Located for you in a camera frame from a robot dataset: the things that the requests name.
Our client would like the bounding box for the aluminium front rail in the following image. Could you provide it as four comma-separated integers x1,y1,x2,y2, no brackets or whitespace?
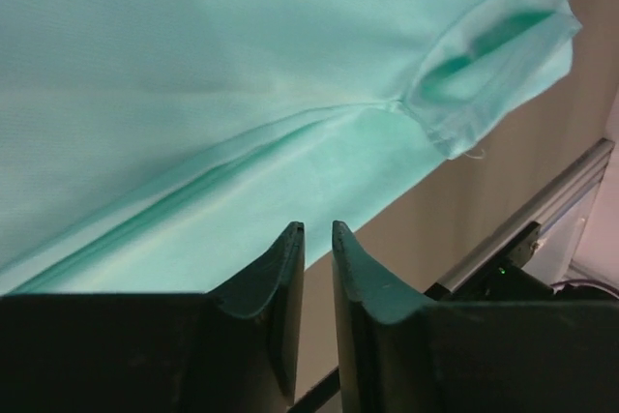
295,139,618,412

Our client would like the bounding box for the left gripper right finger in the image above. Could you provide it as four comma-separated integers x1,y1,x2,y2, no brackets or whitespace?
332,221,618,412

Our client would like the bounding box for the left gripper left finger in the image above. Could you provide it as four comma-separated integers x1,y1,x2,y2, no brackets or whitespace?
1,222,305,412

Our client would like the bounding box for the teal t shirt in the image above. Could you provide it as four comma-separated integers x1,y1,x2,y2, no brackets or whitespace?
1,0,580,294

